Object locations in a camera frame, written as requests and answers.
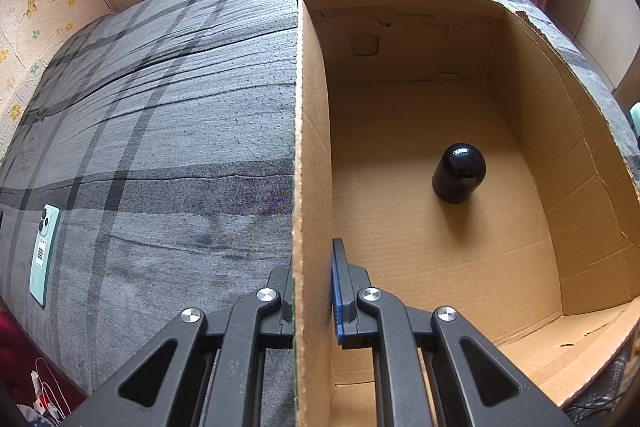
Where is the brown cardboard box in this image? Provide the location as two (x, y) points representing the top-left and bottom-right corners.
(291, 0), (640, 427)

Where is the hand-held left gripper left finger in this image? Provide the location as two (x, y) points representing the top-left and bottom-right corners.
(60, 264), (294, 427)

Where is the beige wardrobe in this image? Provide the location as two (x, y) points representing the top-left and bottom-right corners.
(555, 0), (640, 94)

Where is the mint green smartphone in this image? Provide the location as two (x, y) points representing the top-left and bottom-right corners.
(28, 204), (62, 308)

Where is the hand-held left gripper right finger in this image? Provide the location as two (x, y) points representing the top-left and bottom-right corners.
(330, 238), (577, 427)

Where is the black domed cylinder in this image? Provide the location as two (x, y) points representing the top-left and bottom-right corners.
(431, 142), (487, 205)

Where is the grey plaid blanket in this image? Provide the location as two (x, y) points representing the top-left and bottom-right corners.
(0, 0), (637, 427)

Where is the white cable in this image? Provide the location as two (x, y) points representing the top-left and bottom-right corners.
(29, 356), (67, 423)

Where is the dark object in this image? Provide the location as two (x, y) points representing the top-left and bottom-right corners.
(565, 349), (638, 424)

